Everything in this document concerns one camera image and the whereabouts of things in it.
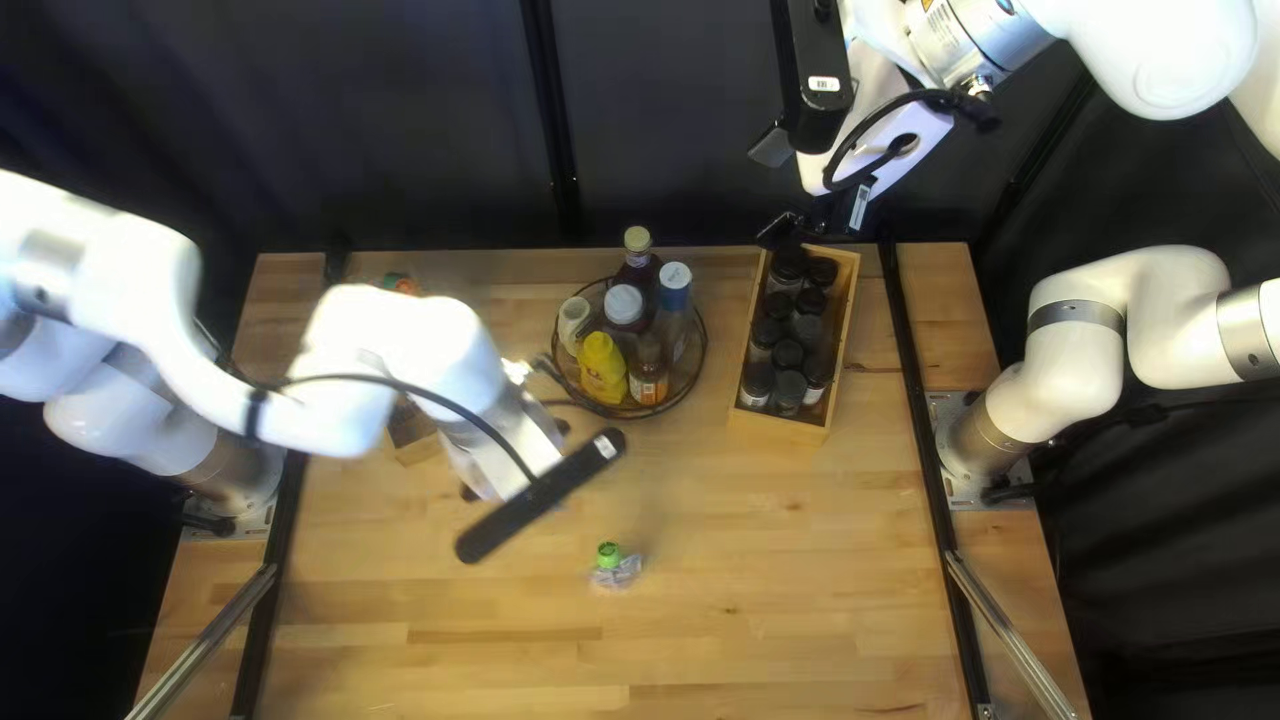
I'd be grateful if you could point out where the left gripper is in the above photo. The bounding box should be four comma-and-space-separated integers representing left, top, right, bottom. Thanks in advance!
438, 428, 551, 504

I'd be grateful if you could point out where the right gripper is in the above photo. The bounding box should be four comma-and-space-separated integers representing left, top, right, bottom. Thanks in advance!
746, 15, 957, 251

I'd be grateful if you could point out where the red sauce bottle white cap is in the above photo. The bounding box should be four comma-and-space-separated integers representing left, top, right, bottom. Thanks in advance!
600, 284, 649, 346

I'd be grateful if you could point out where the dressing bottle with blue cap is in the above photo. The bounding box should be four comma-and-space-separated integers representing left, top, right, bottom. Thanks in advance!
655, 261, 696, 366

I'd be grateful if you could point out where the clear pouch light green cap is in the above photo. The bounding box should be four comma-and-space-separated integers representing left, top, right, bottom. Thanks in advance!
588, 540, 644, 593

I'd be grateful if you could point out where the yellow mustard bottle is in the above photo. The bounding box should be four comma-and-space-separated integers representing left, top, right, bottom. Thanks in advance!
578, 331, 629, 406

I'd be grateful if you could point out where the dark sauce bottle beige lid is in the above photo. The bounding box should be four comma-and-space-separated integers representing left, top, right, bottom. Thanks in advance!
618, 226, 661, 301

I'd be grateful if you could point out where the cream white squeeze bottle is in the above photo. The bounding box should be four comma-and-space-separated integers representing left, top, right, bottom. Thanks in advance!
556, 296, 593, 359

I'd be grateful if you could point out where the amber bottle with orange label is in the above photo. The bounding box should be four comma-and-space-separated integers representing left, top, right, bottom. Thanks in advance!
630, 340, 669, 407

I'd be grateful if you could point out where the narrow wooden box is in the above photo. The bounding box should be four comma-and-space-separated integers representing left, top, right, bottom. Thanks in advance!
727, 240, 862, 447

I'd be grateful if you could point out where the black cable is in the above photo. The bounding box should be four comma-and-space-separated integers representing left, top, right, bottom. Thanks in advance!
822, 88, 1003, 193
215, 372, 546, 493

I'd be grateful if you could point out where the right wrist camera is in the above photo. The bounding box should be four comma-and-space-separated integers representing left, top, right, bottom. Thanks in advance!
783, 0, 858, 158

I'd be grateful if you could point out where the round black wire rack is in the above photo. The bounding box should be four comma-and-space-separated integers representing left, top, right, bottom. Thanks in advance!
549, 273, 710, 420

